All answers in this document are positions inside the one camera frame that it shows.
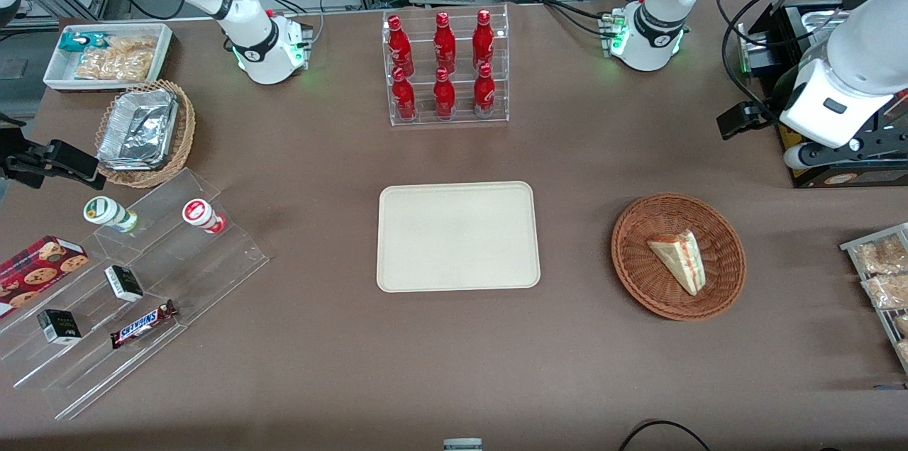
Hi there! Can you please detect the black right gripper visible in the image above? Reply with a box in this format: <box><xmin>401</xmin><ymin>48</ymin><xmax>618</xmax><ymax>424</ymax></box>
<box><xmin>0</xmin><ymin>146</ymin><xmax>46</xmax><ymax>189</ymax></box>

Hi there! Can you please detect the triangle sandwich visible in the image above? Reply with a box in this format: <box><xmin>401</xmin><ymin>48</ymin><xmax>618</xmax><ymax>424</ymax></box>
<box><xmin>647</xmin><ymin>228</ymin><xmax>707</xmax><ymax>296</ymax></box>

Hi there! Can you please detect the aluminium foil tray stack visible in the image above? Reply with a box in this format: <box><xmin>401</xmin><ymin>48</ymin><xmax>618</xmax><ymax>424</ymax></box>
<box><xmin>96</xmin><ymin>88</ymin><xmax>179</xmax><ymax>172</ymax></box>

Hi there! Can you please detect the light wicker basket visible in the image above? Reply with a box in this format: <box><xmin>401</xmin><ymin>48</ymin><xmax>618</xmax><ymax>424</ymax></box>
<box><xmin>94</xmin><ymin>79</ymin><xmax>196</xmax><ymax>189</ymax></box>

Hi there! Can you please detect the grey snack tray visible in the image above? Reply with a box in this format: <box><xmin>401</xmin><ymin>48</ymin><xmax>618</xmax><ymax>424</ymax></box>
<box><xmin>839</xmin><ymin>222</ymin><xmax>908</xmax><ymax>375</ymax></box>

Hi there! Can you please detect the brown round wicker basket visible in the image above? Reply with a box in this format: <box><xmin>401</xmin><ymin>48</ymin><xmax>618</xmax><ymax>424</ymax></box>
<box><xmin>611</xmin><ymin>193</ymin><xmax>747</xmax><ymax>322</ymax></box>

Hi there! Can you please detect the beige plastic tray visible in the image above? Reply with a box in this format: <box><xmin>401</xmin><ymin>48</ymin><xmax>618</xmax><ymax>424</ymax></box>
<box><xmin>376</xmin><ymin>181</ymin><xmax>541</xmax><ymax>294</ymax></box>

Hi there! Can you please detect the green lidded cup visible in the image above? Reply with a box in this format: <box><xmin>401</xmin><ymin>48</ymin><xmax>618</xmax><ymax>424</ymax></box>
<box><xmin>83</xmin><ymin>196</ymin><xmax>140</xmax><ymax>234</ymax></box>

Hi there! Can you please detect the white rectangular bin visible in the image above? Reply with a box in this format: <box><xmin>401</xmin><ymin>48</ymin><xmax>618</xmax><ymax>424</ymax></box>
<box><xmin>43</xmin><ymin>23</ymin><xmax>174</xmax><ymax>93</ymax></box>

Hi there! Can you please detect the red cookie box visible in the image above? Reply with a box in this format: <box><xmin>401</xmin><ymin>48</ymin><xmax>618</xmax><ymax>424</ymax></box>
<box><xmin>0</xmin><ymin>235</ymin><xmax>90</xmax><ymax>318</ymax></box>

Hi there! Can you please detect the clear bag of crackers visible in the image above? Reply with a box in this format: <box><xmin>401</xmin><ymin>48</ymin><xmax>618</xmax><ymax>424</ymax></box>
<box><xmin>74</xmin><ymin>48</ymin><xmax>155</xmax><ymax>82</ymax></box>
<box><xmin>99</xmin><ymin>35</ymin><xmax>159</xmax><ymax>56</ymax></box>

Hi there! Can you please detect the teal snack packet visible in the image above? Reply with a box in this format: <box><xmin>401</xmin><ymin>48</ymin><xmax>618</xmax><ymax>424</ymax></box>
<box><xmin>59</xmin><ymin>31</ymin><xmax>109</xmax><ymax>53</ymax></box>

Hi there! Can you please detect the stainless steel pan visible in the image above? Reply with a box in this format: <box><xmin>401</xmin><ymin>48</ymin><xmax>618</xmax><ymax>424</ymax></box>
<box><xmin>798</xmin><ymin>6</ymin><xmax>853</xmax><ymax>40</ymax></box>

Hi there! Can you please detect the black appliance box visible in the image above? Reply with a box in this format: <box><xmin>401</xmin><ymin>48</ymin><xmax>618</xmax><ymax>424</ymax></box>
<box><xmin>738</xmin><ymin>1</ymin><xmax>908</xmax><ymax>189</ymax></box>

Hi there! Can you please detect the small black box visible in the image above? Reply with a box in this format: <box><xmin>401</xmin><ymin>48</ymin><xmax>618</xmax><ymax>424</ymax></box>
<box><xmin>104</xmin><ymin>265</ymin><xmax>145</xmax><ymax>304</ymax></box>
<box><xmin>36</xmin><ymin>308</ymin><xmax>83</xmax><ymax>346</ymax></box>

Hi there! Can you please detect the red lidded cup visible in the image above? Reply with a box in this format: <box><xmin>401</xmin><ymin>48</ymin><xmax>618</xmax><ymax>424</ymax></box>
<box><xmin>182</xmin><ymin>199</ymin><xmax>228</xmax><ymax>235</ymax></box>

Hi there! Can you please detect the Snickers chocolate bar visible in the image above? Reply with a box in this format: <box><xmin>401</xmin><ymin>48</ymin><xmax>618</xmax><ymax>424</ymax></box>
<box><xmin>109</xmin><ymin>299</ymin><xmax>179</xmax><ymax>350</ymax></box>

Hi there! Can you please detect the clear acrylic stepped stand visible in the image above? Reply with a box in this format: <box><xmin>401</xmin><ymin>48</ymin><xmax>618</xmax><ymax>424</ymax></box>
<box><xmin>0</xmin><ymin>167</ymin><xmax>271</xmax><ymax>422</ymax></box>

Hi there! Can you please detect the red soda bottle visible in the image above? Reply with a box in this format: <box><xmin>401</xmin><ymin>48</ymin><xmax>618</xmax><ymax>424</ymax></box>
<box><xmin>472</xmin><ymin>9</ymin><xmax>495</xmax><ymax>69</ymax></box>
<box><xmin>473</xmin><ymin>62</ymin><xmax>497</xmax><ymax>118</ymax></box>
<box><xmin>391</xmin><ymin>67</ymin><xmax>417</xmax><ymax>121</ymax></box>
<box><xmin>387</xmin><ymin>15</ymin><xmax>414</xmax><ymax>76</ymax></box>
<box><xmin>433</xmin><ymin>67</ymin><xmax>456</xmax><ymax>119</ymax></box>
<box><xmin>433</xmin><ymin>11</ymin><xmax>457</xmax><ymax>73</ymax></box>

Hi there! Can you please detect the clear acrylic bottle rack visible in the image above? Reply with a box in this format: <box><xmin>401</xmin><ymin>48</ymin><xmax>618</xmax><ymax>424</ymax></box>
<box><xmin>382</xmin><ymin>4</ymin><xmax>510</xmax><ymax>128</ymax></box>

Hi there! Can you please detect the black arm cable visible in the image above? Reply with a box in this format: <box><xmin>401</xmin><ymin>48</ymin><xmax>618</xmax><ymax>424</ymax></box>
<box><xmin>715</xmin><ymin>0</ymin><xmax>852</xmax><ymax>127</ymax></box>

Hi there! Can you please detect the black floor cable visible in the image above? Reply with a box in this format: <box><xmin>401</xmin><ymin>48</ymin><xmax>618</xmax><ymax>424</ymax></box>
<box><xmin>616</xmin><ymin>419</ymin><xmax>713</xmax><ymax>451</ymax></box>

